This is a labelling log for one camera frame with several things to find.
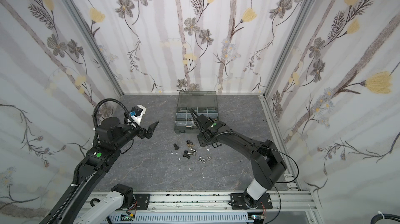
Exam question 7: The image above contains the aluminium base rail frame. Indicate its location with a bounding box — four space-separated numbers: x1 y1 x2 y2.
57 190 323 224

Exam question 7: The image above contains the white slotted cable duct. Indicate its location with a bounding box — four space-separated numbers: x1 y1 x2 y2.
109 212 254 224

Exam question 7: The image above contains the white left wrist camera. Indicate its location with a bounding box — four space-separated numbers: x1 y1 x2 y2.
127 105 146 126

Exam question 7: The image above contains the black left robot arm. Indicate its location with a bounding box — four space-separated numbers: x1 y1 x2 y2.
41 98 159 224

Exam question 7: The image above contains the black cable bottom right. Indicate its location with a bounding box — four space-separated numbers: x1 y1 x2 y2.
370 211 400 224

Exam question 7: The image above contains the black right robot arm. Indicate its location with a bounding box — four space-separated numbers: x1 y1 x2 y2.
188 108 292 209

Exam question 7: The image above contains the green plastic compartment organizer box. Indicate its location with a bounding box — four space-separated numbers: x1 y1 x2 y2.
174 91 219 134

